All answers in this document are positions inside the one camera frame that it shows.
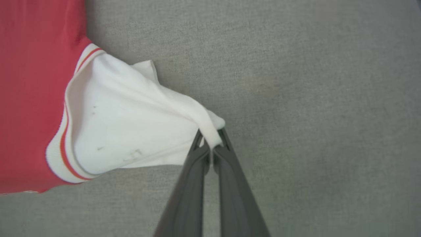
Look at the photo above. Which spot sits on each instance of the grey fabric sofa cushion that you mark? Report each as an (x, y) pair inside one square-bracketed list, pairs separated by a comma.
[(312, 115)]

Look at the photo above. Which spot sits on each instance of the red and white jersey shirt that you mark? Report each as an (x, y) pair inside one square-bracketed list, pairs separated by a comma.
[(115, 125)]

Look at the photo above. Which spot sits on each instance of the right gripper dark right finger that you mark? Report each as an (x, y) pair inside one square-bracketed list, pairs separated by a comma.
[(236, 197)]

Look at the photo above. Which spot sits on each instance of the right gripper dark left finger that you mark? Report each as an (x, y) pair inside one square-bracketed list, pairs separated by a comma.
[(187, 197)]

